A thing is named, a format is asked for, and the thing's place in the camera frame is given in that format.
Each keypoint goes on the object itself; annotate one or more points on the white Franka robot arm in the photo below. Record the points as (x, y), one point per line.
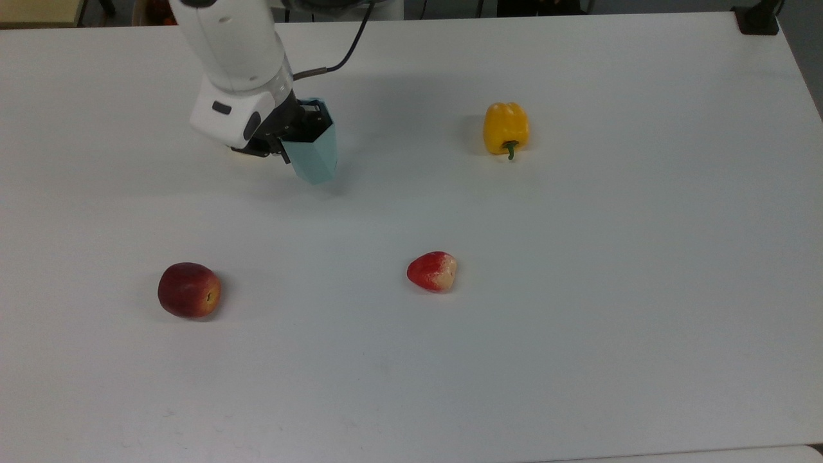
(225, 45)

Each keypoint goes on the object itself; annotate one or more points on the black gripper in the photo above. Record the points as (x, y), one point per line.
(273, 125)

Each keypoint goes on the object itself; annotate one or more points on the black stand base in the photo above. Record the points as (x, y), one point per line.
(757, 19)

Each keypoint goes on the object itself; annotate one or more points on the dark red toy apple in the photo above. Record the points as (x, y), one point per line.
(188, 290)

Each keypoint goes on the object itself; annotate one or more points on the beige box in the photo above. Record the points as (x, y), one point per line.
(38, 11)

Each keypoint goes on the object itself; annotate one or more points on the red toy strawberry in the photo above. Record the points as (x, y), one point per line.
(431, 271)

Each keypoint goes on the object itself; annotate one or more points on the yellow toy bell pepper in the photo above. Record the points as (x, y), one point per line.
(506, 127)

